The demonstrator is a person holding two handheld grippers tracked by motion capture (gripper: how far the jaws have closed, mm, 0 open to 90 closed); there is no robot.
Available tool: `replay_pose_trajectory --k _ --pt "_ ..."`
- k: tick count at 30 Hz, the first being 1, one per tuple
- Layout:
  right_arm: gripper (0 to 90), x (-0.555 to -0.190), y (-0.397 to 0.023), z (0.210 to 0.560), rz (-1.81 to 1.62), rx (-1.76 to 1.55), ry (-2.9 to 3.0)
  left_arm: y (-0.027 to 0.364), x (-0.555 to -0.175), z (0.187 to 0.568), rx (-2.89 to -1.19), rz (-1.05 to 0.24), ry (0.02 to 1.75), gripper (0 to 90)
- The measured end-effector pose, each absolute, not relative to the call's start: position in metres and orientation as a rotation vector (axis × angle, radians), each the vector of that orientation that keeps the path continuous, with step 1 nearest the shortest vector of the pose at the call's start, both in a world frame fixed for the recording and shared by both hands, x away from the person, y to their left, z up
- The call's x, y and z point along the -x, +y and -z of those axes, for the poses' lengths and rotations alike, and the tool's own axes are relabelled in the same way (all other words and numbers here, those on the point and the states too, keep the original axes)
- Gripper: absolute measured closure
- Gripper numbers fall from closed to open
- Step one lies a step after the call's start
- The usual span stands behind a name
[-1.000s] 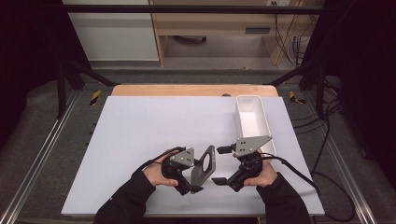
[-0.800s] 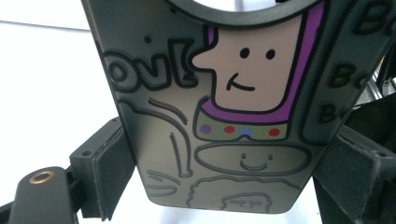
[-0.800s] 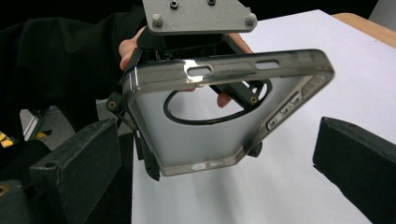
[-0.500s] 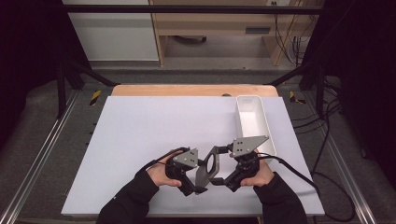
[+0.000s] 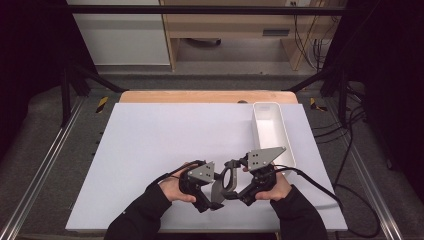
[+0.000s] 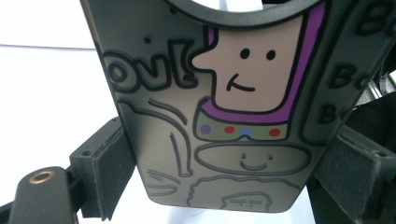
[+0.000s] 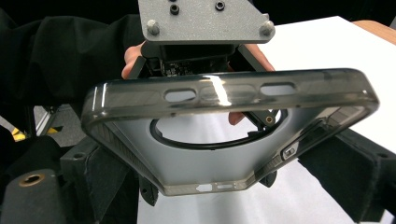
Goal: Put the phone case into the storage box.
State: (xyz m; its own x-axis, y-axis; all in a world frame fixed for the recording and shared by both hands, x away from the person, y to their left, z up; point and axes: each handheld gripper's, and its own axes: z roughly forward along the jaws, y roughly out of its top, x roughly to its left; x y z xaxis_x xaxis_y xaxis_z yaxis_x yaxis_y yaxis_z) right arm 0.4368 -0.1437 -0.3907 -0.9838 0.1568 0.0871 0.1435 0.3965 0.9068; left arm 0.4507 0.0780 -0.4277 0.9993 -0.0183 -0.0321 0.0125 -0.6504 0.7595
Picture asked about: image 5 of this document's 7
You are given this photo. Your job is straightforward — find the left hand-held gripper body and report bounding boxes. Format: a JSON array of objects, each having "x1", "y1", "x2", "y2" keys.
[{"x1": 179, "y1": 160, "x2": 216, "y2": 214}]

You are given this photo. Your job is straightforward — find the person's left hand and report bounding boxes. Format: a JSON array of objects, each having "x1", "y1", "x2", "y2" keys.
[{"x1": 159, "y1": 162, "x2": 199, "y2": 203}]

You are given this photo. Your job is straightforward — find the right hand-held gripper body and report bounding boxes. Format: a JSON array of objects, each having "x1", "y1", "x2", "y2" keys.
[{"x1": 241, "y1": 146, "x2": 287, "y2": 206}]

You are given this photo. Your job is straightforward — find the black floor cables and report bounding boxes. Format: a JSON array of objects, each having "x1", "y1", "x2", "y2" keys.
[{"x1": 313, "y1": 83, "x2": 368, "y2": 158}]

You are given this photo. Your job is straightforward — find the black frame crossbar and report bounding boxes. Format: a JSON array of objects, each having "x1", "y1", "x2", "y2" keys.
[{"x1": 64, "y1": 4, "x2": 351, "y2": 16}]

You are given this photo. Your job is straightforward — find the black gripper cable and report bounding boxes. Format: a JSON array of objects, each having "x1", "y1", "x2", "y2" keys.
[
  {"x1": 154, "y1": 159, "x2": 206, "y2": 185},
  {"x1": 273, "y1": 164, "x2": 382, "y2": 239}
]

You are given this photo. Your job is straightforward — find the black curtain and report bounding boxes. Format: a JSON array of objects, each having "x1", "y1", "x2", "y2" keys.
[
  {"x1": 0, "y1": 0, "x2": 98, "y2": 161},
  {"x1": 324, "y1": 0, "x2": 424, "y2": 194}
]

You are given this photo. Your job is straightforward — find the dark patterned phone case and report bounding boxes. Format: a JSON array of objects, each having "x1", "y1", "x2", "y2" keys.
[{"x1": 210, "y1": 165, "x2": 239, "y2": 212}]

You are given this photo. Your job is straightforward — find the white cabinet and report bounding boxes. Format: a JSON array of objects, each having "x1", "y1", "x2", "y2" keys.
[{"x1": 65, "y1": 0, "x2": 171, "y2": 66}]

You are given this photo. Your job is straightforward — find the wooden desk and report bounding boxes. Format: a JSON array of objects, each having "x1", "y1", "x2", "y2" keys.
[{"x1": 159, "y1": 0, "x2": 348, "y2": 72}]

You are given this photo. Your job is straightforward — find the white plastic bin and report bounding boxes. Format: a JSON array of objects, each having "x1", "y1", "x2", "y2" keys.
[{"x1": 252, "y1": 101, "x2": 297, "y2": 174}]

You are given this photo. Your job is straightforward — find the person's right hand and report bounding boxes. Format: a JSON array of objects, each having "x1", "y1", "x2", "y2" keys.
[{"x1": 254, "y1": 164, "x2": 293, "y2": 202}]

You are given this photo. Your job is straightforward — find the black metal stand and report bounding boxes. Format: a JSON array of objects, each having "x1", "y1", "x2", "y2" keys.
[
  {"x1": 60, "y1": 63, "x2": 129, "y2": 128},
  {"x1": 283, "y1": 64, "x2": 351, "y2": 126}
]

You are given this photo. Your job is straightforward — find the bundle of hanging cables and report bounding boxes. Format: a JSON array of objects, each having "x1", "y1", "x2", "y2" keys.
[{"x1": 293, "y1": 3, "x2": 334, "y2": 71}]

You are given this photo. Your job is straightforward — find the yellow black tape marker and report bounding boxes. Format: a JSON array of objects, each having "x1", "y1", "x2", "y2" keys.
[
  {"x1": 309, "y1": 97, "x2": 328, "y2": 113},
  {"x1": 95, "y1": 96, "x2": 110, "y2": 114}
]

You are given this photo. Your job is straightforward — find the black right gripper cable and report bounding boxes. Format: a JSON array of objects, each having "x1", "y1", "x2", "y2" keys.
[{"x1": 273, "y1": 164, "x2": 382, "y2": 239}]

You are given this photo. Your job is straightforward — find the aluminium rail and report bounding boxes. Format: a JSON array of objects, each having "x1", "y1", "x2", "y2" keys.
[
  {"x1": 0, "y1": 96, "x2": 86, "y2": 240},
  {"x1": 346, "y1": 143, "x2": 404, "y2": 240}
]

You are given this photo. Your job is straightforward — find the white table mat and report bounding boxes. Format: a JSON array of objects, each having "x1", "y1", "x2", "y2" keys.
[{"x1": 65, "y1": 102, "x2": 349, "y2": 233}]

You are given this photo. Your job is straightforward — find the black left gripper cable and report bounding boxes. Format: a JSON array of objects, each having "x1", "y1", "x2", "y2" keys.
[{"x1": 154, "y1": 159, "x2": 206, "y2": 185}]

